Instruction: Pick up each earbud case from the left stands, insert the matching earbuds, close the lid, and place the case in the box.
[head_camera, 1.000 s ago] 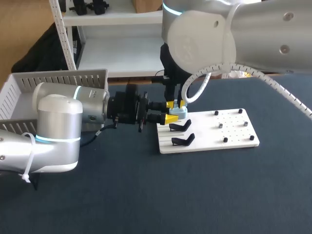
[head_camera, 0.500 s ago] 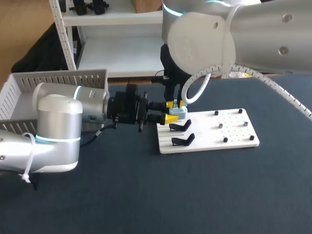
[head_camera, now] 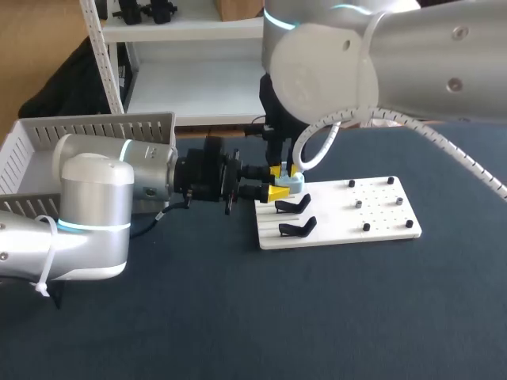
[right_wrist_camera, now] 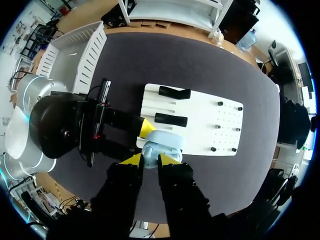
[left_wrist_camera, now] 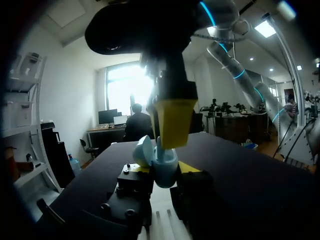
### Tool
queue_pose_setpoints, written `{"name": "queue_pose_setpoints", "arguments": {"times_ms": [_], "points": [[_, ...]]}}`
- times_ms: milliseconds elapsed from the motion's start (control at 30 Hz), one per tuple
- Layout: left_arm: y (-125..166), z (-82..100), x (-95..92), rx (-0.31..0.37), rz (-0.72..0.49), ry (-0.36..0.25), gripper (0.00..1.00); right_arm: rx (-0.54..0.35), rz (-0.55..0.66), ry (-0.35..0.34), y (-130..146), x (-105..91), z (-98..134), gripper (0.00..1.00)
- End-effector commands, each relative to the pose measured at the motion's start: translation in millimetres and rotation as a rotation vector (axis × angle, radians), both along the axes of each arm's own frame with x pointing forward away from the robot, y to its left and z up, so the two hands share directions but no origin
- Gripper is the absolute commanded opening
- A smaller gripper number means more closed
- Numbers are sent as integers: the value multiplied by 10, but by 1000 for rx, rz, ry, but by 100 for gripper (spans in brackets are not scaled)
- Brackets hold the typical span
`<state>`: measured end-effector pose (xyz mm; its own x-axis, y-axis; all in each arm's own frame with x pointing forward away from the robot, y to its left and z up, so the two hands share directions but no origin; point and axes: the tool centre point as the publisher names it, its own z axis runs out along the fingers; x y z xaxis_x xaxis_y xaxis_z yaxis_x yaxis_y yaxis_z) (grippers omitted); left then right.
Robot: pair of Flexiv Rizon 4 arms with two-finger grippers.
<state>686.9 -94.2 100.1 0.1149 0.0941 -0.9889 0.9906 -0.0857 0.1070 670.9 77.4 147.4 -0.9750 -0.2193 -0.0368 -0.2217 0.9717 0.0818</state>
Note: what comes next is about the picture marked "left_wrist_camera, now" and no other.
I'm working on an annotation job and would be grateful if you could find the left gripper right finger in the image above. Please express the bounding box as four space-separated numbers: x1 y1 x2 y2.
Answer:
169 161 216 227

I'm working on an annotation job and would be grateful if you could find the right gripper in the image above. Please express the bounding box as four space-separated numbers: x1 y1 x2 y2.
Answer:
84 0 199 102

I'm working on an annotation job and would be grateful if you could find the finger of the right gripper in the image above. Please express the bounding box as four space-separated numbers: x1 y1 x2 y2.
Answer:
152 98 199 149

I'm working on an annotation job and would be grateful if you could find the person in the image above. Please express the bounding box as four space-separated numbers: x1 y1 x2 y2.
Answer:
284 93 299 120
123 103 155 142

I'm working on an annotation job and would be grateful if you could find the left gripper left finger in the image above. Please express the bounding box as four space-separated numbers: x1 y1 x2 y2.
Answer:
100 162 155 236

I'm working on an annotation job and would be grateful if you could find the white cable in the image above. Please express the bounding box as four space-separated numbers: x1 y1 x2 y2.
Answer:
191 17 251 72

